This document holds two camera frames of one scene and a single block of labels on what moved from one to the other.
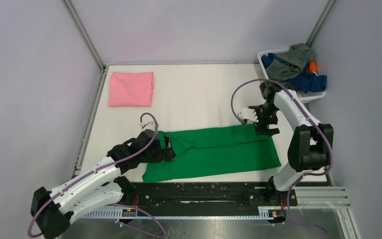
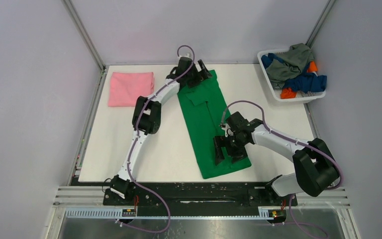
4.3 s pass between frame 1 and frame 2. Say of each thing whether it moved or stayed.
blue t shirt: stayed
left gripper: moved
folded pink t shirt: stayed
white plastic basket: stayed
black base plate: stayed
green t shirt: moved
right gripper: moved
